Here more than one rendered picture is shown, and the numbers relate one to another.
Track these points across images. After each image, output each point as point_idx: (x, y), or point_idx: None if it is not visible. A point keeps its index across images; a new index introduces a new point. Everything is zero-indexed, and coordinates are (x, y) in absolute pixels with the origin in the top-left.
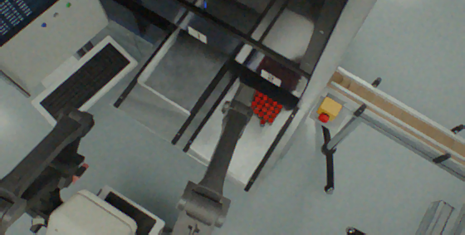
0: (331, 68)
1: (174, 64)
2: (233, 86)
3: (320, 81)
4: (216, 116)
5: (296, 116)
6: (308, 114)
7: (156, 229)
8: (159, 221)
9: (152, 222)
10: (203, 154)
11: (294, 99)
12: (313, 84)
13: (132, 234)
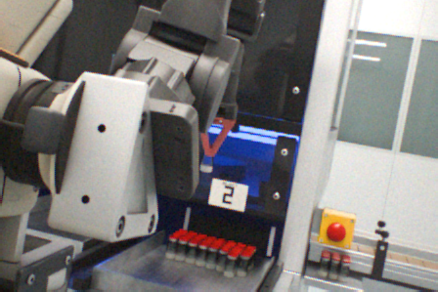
0: (334, 66)
1: (40, 225)
2: (158, 241)
3: (319, 124)
4: (135, 264)
5: (282, 274)
6: (301, 272)
7: (52, 249)
8: (58, 241)
9: (36, 242)
10: (126, 276)
11: (267, 263)
12: (307, 143)
13: (62, 2)
